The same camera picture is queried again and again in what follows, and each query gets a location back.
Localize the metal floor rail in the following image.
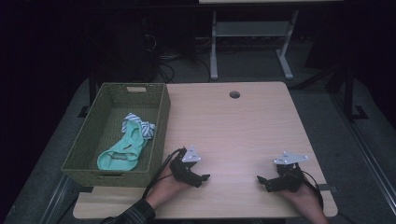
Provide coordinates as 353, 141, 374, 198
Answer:
330, 92, 396, 217
38, 173, 82, 224

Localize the green woven basket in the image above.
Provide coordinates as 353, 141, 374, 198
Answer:
61, 82, 172, 189

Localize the grey tape piece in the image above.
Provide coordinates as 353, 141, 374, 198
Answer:
317, 183, 339, 192

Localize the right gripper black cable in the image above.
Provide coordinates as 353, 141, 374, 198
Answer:
299, 169, 356, 224

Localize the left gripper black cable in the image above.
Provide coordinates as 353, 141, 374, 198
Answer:
141, 147, 187, 200

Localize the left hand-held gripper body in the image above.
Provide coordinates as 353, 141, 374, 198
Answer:
169, 144, 202, 187

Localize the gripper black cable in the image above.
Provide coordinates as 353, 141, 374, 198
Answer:
299, 169, 356, 224
141, 147, 187, 200

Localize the tangle of floor cables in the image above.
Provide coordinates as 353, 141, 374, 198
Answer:
141, 32, 213, 84

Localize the white metal table frame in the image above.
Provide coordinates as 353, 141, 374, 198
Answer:
199, 0, 344, 81

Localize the dark metal stand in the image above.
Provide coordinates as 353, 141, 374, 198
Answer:
341, 59, 370, 123
78, 69, 98, 119

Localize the person's right hand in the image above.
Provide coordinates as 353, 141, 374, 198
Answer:
278, 181, 324, 213

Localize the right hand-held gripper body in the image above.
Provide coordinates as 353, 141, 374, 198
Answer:
273, 151, 310, 192

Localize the mint pet shirt striped collar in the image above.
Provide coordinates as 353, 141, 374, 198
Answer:
96, 112, 156, 172

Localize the person's left hand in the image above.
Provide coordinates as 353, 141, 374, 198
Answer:
145, 164, 191, 210

